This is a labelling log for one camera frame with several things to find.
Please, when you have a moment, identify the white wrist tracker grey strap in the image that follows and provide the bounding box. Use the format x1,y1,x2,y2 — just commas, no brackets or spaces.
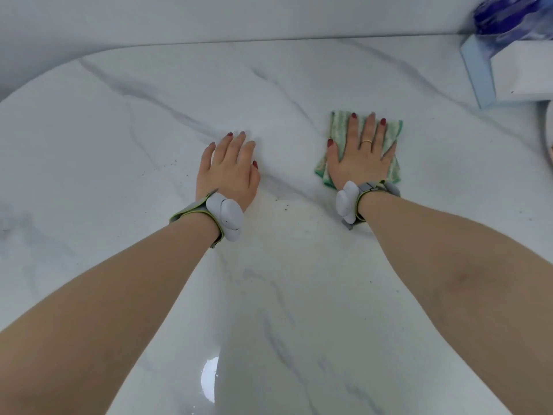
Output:
169,191,245,249
336,180,402,231

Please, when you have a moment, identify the light blue tissue box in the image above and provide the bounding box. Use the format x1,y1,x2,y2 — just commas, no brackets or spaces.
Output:
459,33,553,110

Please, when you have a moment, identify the person's right hand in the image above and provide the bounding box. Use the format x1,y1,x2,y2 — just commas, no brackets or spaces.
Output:
326,111,398,190

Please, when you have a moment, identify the person's right forearm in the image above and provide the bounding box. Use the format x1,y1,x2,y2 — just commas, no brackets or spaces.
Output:
356,190,553,415

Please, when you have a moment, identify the person's left hand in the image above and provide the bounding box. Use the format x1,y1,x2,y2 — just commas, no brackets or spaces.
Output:
195,131,262,212

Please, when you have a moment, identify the green patterned cleaning cloth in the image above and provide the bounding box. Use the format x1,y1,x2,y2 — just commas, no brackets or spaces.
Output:
314,110,404,189

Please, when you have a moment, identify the person's left forearm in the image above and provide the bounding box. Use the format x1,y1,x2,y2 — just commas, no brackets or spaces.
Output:
0,210,224,415

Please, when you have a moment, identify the purple plastic packet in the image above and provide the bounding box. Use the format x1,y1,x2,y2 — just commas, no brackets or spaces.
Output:
473,0,553,37

